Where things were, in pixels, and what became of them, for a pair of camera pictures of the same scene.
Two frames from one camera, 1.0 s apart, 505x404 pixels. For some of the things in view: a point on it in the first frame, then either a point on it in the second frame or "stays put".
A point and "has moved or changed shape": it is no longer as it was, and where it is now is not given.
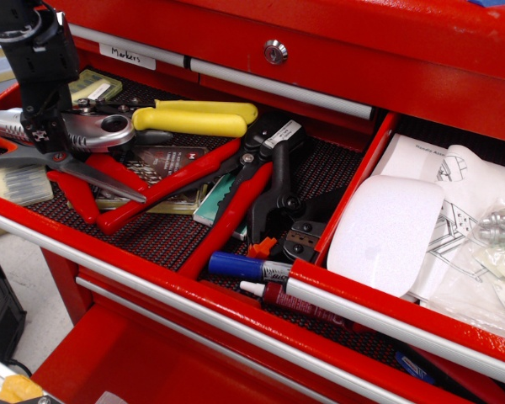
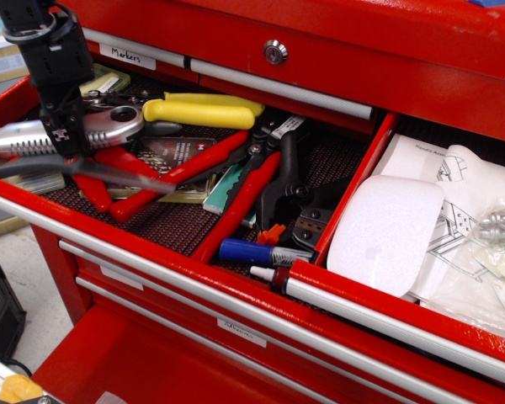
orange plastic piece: [262, 249] to [271, 236]
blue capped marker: [247, 265] to [258, 252]
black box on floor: [3, 313] stays put
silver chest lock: [275, 52] stays put
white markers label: [128, 55] stays put
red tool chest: [278, 202] stays put
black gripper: [46, 65] to [59, 66]
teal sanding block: [205, 211] to [217, 199]
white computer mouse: [383, 230] stays put
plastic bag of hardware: [485, 285] stays put
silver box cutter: [85, 129] has moved or changed shape
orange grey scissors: [14, 156] to [76, 164]
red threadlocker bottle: [279, 294] to [280, 279]
